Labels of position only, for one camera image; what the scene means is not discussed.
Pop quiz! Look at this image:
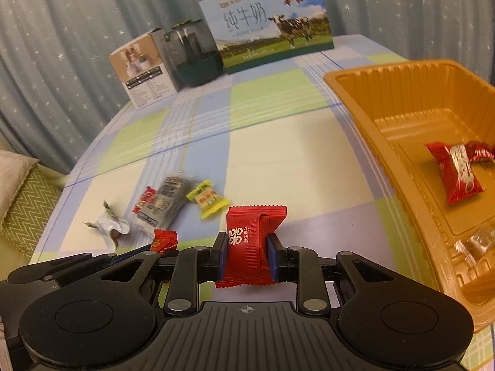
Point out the red candy in tray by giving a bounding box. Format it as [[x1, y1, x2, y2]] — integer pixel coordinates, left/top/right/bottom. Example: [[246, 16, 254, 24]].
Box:
[[425, 142, 483, 205], [466, 141, 495, 163]]

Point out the orange plastic tray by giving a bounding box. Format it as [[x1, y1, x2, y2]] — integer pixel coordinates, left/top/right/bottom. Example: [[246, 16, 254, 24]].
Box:
[[324, 59, 494, 332]]

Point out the plaid tablecloth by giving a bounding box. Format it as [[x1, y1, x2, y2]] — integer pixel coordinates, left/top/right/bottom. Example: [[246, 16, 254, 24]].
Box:
[[29, 33, 495, 369]]

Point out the white green wrapper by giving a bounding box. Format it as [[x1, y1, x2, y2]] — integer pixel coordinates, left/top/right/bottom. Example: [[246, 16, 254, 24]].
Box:
[[84, 201, 130, 250]]

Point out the blue star curtain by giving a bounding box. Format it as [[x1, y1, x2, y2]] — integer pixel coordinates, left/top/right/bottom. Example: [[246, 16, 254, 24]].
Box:
[[1, 0, 494, 173]]

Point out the blue milk carton box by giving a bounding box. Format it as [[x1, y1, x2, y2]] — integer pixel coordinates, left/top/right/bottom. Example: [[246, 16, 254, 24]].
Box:
[[199, 0, 334, 74]]

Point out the beige pillow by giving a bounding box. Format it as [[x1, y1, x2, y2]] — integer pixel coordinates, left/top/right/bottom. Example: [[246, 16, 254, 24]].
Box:
[[0, 150, 38, 222]]

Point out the green sofa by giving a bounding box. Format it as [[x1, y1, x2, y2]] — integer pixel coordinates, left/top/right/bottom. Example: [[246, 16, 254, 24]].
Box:
[[1, 143, 66, 279]]

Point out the green zigzag cushion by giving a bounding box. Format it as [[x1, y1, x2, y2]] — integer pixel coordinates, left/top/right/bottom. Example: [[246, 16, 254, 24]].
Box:
[[1, 165, 61, 260]]

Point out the small beige product box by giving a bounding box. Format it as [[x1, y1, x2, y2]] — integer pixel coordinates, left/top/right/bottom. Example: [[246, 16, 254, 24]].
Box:
[[109, 28, 180, 110]]

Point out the yellow green candy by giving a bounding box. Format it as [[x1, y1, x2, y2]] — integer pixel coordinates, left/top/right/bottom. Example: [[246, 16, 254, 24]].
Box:
[[185, 179, 230, 220]]

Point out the small red white candy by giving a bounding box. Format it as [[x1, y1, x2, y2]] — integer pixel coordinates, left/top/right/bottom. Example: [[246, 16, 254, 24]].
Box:
[[132, 186, 156, 214]]

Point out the clear wrapped candy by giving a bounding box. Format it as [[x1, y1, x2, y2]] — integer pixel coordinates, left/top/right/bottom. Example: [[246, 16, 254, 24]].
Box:
[[454, 225, 494, 267]]

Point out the large red candy packet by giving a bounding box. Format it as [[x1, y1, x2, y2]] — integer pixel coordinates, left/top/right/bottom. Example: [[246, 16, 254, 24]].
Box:
[[216, 205, 287, 288]]

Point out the grey black snack packet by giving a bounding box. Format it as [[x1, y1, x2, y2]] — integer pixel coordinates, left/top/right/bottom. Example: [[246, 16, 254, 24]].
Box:
[[133, 171, 195, 235]]

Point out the dark green glass jar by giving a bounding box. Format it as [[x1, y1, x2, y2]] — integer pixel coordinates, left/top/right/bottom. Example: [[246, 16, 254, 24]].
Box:
[[164, 19, 224, 87]]

